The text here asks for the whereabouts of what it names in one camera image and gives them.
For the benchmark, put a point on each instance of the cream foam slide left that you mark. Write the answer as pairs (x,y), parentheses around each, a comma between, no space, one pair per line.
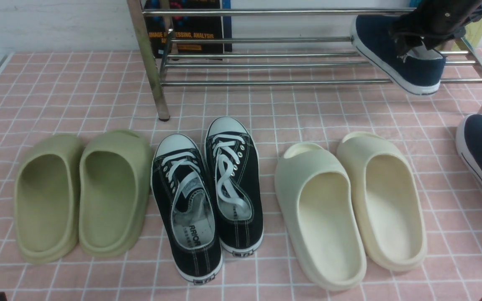
(314,195)

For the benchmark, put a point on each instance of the black image processing book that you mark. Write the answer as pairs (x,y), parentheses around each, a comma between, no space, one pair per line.
(185,27)

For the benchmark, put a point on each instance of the cream foam slide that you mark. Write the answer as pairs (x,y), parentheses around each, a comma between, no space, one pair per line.
(314,195)
(385,200)

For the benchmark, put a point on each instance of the green foam slide left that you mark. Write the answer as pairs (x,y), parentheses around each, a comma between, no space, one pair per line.
(46,199)

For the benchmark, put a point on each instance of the steel shoe rack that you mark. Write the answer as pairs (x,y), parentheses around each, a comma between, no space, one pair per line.
(170,59)

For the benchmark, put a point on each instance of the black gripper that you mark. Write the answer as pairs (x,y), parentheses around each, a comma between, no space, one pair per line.
(433,23)

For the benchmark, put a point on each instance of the black canvas sneaker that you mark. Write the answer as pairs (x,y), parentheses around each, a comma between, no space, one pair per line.
(180,187)
(232,160)

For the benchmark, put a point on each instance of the green foam slide right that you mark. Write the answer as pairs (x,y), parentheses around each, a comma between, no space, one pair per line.
(115,171)

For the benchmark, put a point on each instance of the black canvas sneaker right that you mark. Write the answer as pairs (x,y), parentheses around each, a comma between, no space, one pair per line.
(232,160)

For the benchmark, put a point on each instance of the cream foam slide right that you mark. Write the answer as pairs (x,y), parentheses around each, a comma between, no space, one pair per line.
(385,200)

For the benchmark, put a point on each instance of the black canvas sneaker left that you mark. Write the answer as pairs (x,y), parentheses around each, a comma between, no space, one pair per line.
(180,187)

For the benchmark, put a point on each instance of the green foam slide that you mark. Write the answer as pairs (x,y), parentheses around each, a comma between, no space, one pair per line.
(115,171)
(46,199)

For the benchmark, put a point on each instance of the teal yellow book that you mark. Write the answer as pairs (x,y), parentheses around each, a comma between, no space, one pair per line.
(473,35)

